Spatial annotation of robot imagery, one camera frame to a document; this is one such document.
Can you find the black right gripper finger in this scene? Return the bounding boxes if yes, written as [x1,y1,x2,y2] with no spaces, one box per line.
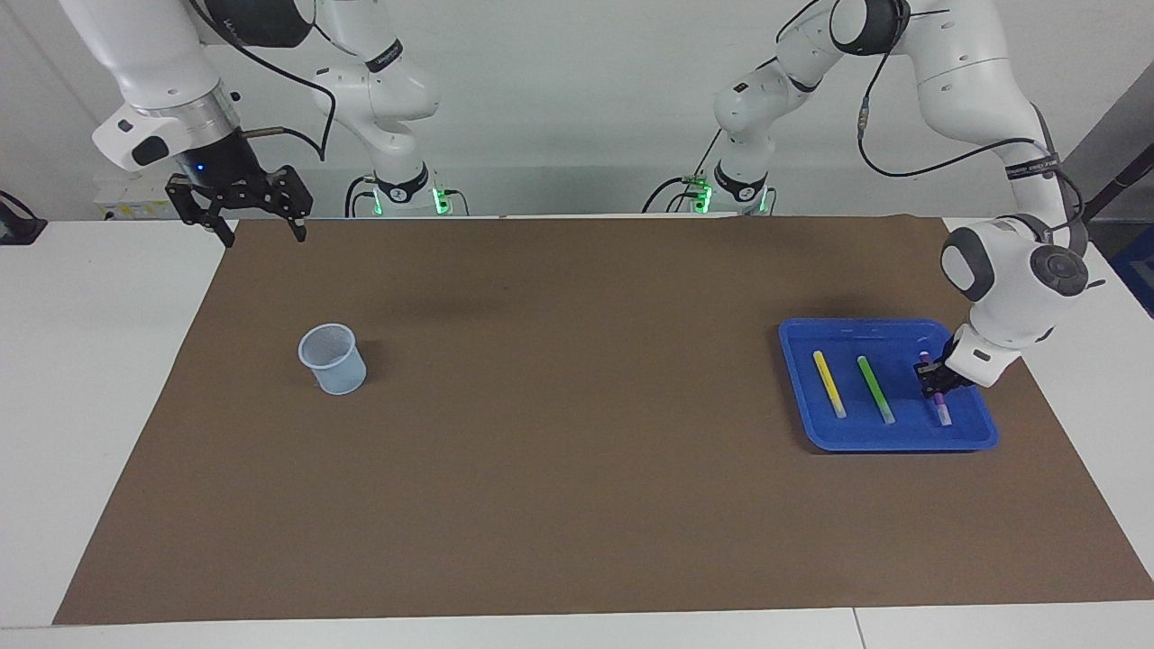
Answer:
[165,177,237,250]
[257,165,315,244]

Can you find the purple pen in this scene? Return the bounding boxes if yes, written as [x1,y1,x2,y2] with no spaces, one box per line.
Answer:
[918,351,954,428]

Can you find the green pen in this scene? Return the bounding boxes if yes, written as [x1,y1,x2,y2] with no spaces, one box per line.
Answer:
[856,355,897,425]

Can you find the yellow pen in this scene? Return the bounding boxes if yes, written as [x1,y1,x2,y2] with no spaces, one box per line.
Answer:
[812,350,848,420]

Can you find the blue plastic tray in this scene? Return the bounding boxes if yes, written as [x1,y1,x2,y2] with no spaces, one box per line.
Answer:
[778,317,1000,453]

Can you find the translucent plastic cup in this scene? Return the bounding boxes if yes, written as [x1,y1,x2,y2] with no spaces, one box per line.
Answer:
[298,323,368,396]

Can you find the black table clamp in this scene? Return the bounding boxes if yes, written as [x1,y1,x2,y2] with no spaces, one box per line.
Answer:
[0,190,48,246]

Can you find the blue box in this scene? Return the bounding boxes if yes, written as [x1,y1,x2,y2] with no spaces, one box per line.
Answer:
[1109,225,1154,319]

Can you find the black stand pole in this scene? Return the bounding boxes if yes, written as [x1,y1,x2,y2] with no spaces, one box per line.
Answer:
[1049,142,1154,241]

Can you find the brown table mat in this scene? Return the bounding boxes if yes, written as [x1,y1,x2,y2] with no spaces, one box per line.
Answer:
[52,215,1154,626]

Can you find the black right base cable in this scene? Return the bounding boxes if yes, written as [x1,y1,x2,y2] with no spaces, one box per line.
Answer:
[343,175,380,218]

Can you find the black base cable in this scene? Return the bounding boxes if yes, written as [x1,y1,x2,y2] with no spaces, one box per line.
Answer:
[641,135,724,215]
[343,175,380,218]

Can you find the white wall socket box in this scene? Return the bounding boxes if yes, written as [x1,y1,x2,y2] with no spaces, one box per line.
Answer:
[94,176,181,223]

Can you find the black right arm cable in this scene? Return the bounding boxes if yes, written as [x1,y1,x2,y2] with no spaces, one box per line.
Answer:
[185,0,338,163]

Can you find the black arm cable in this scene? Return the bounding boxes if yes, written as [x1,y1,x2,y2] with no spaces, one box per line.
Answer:
[185,0,338,163]
[771,0,1087,258]

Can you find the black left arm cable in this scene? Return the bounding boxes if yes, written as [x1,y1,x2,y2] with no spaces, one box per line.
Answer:
[771,0,1087,258]

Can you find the black left base cable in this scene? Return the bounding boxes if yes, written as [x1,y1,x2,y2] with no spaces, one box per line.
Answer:
[641,135,724,215]

